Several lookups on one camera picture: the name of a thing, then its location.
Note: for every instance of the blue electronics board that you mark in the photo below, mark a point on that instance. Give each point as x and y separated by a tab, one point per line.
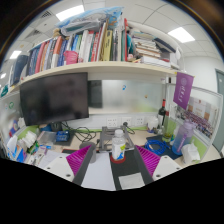
62	136

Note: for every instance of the clear plastic box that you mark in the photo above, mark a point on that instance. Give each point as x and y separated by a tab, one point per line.
47	137

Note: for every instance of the blank white paper sheet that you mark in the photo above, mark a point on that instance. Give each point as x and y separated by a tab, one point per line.
100	173

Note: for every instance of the purple hanging banner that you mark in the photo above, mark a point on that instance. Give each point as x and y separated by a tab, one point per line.
183	90

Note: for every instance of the flat round red coaster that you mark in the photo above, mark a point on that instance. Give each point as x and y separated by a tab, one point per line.
113	161

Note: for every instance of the black computer monitor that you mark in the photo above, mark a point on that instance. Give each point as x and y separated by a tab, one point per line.
53	98

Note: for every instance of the written white paper sheet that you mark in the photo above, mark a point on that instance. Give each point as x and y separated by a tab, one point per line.
50	156

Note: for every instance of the grey door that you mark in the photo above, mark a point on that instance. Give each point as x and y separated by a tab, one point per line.
220	110

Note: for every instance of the tall green-tinted glass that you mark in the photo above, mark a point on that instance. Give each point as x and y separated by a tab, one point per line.
168	131

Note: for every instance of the white tissue pack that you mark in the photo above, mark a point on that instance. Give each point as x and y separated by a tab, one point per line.
28	138

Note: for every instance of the small white paper napkin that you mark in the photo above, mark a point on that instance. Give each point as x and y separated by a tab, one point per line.
131	181

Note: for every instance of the small blue sticker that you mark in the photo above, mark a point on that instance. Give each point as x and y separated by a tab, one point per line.
124	87

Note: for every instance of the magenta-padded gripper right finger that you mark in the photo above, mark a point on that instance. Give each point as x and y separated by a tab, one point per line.
165	166

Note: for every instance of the white crumpled tissue bag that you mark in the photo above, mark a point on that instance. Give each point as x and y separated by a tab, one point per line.
190	154

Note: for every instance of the white wall socket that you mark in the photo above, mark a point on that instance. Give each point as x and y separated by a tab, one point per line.
139	120
112	121
127	120

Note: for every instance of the white ceramic jar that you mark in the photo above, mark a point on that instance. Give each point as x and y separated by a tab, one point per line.
153	123

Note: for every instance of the dark wine bottle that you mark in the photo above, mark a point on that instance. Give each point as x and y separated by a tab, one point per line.
162	115

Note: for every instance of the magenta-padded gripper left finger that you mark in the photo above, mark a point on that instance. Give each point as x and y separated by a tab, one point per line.
61	166

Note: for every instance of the group photo poster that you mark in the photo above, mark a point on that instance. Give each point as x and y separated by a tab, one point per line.
196	116

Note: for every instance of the clear plastic water bottle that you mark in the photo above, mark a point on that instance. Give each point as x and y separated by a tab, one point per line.
118	146

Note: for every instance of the frosted glass partition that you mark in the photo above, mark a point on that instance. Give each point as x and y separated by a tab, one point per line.
133	96

